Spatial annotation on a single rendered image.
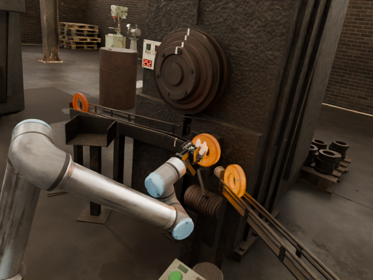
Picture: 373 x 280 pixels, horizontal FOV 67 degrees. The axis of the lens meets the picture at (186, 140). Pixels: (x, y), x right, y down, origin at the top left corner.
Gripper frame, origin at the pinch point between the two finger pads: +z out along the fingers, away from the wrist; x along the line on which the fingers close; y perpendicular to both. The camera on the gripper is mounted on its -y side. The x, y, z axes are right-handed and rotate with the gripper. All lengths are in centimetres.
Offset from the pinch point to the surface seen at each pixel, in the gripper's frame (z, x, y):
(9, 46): 44, 322, -16
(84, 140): -15, 86, -23
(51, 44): 267, 682, -128
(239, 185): -3.4, -21.2, -11.0
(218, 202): -0.6, -9.0, -32.7
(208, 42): 33, 21, 37
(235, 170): 0.9, -16.4, -7.3
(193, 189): -0.8, 7.5, -32.6
